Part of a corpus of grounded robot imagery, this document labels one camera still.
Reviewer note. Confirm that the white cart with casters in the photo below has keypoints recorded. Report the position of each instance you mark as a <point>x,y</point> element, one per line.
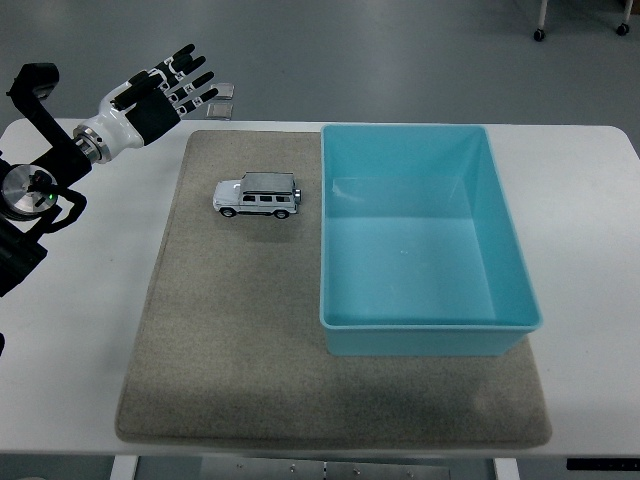
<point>542,15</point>

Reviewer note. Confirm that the light blue plastic box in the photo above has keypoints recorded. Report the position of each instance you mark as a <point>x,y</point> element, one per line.
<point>415,265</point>

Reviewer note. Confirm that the square metal floor plate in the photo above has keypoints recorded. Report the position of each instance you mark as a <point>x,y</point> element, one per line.
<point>225,91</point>
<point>220,111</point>

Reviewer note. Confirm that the white table leg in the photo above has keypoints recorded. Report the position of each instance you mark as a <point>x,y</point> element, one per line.
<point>506,471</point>
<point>122,470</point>

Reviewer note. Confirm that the beige grey felt mat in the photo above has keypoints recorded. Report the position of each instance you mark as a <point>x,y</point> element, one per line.
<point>235,325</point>

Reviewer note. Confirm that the black table control panel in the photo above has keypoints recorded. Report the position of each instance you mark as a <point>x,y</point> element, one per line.
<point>600,464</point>

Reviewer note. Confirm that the white toy car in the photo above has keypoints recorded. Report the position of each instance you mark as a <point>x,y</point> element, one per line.
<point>265,187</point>

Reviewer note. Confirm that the grey metal plate with screws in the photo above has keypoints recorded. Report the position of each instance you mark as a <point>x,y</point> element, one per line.
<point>325,471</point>

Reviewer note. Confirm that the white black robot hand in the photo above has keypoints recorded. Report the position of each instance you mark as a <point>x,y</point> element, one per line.
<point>150,117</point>

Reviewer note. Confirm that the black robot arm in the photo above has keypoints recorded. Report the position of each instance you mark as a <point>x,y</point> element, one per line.
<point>60,150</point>

